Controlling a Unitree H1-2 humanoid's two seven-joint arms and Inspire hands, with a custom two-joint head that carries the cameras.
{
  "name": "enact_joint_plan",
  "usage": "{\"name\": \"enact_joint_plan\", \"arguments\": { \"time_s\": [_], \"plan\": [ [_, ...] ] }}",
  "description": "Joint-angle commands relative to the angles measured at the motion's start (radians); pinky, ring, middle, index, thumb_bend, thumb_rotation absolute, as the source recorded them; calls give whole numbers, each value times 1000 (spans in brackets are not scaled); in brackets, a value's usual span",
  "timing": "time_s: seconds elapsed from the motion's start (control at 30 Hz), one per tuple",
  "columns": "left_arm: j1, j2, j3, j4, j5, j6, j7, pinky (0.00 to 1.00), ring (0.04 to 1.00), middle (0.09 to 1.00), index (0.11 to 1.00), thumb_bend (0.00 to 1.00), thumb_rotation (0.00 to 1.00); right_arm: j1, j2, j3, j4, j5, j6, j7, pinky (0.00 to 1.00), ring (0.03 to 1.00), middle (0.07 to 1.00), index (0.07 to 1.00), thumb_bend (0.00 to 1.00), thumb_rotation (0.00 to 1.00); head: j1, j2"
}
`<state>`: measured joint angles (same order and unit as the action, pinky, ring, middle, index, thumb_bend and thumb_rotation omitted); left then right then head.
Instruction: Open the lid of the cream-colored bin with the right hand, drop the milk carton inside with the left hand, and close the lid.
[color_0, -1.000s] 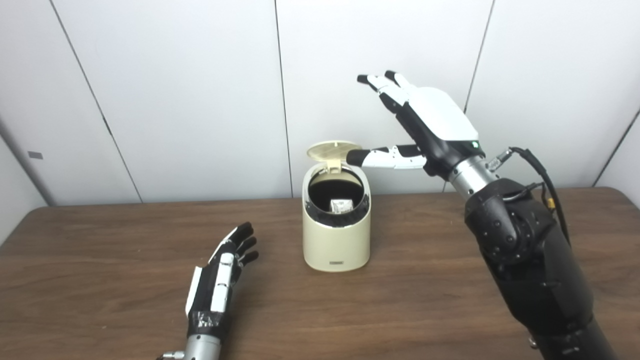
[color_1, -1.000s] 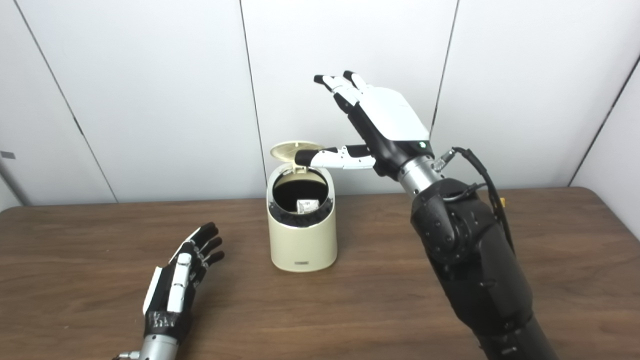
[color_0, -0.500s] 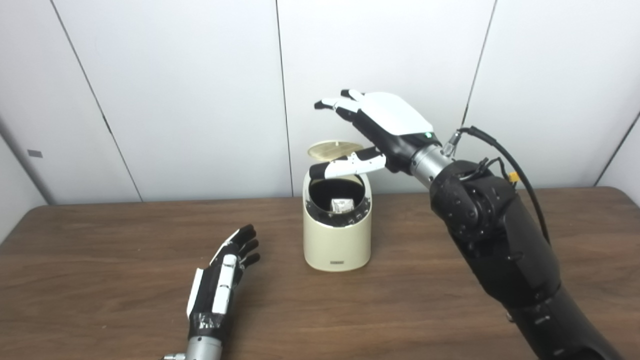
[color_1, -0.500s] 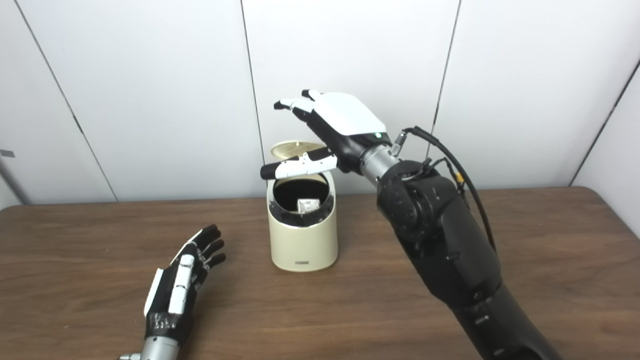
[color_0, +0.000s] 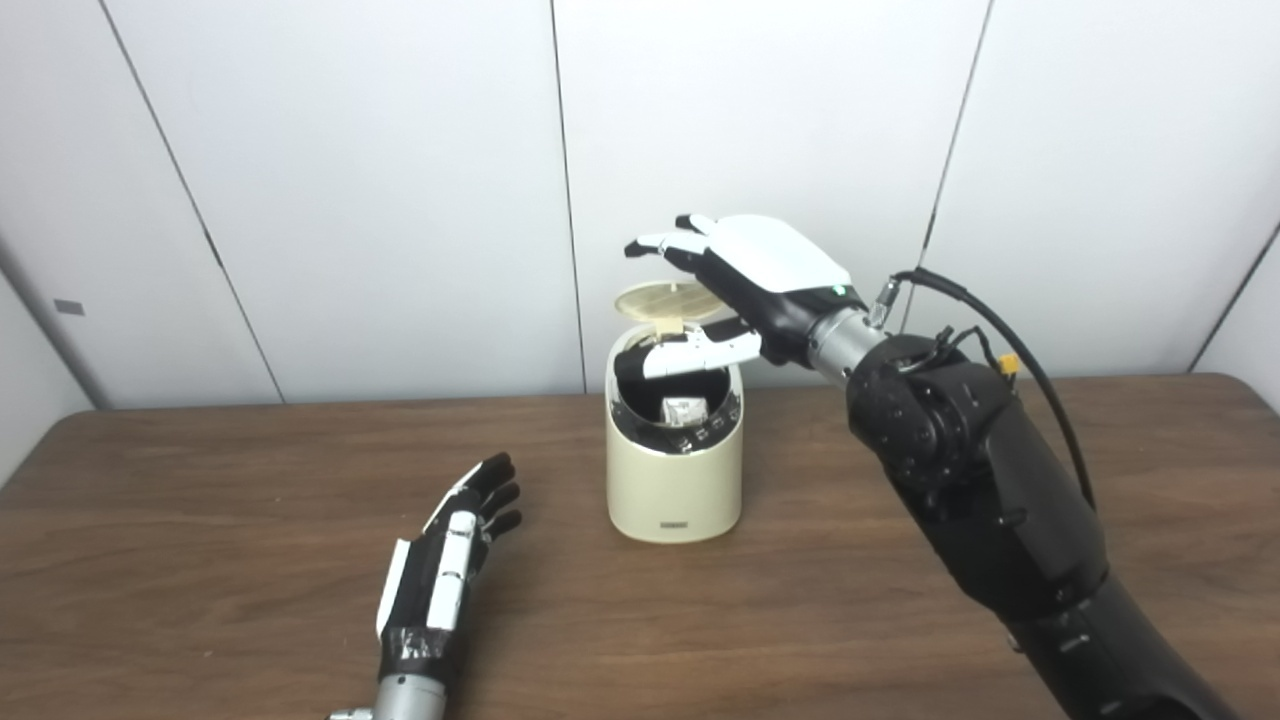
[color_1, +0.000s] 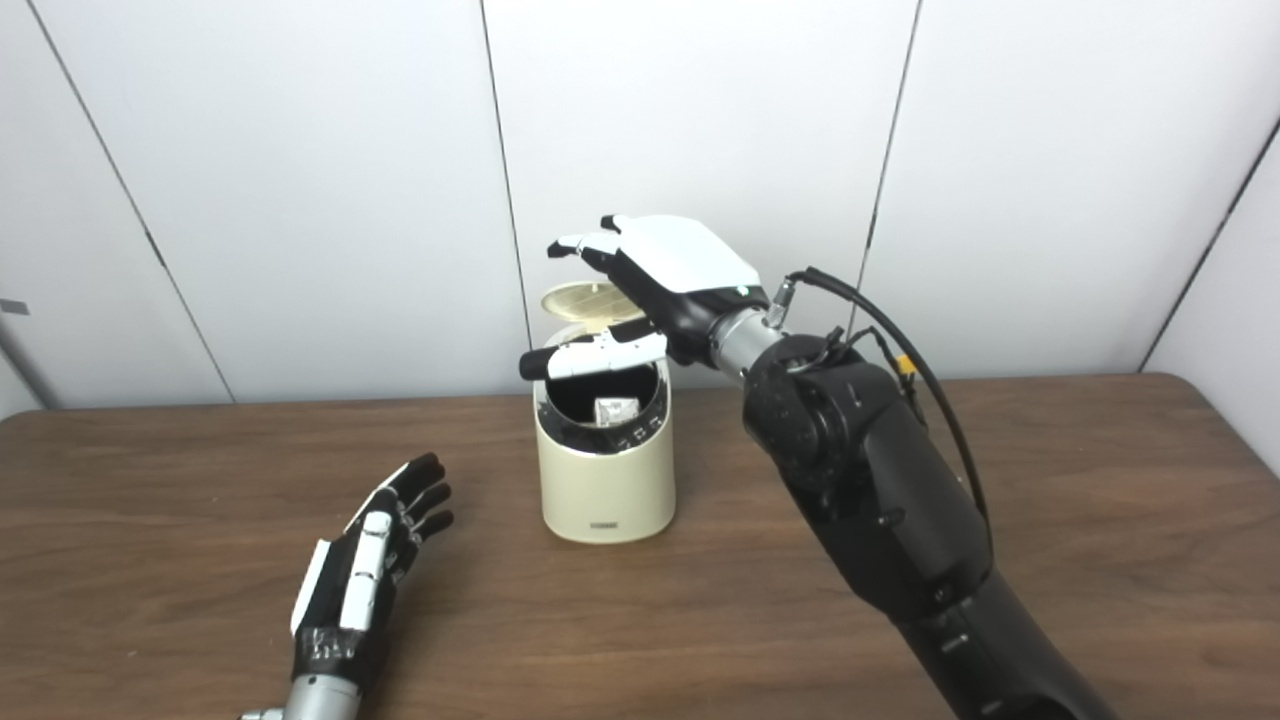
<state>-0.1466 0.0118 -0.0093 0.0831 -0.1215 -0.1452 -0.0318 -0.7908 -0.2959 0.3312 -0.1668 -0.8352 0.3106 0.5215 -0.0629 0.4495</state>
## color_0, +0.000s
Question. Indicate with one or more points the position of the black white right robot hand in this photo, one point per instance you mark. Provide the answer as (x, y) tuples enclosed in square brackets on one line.
[(770, 270)]

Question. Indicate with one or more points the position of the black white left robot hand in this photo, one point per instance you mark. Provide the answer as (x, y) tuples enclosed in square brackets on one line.
[(430, 590)]

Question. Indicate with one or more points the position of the round cream bin lid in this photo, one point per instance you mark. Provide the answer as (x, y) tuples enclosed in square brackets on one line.
[(665, 300)]

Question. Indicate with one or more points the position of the white green milk carton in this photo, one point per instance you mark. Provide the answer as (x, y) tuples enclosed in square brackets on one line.
[(685, 410)]

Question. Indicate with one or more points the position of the cream-colored bin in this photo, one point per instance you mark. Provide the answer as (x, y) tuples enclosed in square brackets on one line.
[(675, 490)]

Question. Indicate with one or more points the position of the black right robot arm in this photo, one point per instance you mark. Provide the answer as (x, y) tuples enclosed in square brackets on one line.
[(1000, 480)]

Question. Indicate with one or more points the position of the small grey wall label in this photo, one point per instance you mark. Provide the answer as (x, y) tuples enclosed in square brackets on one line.
[(69, 307)]

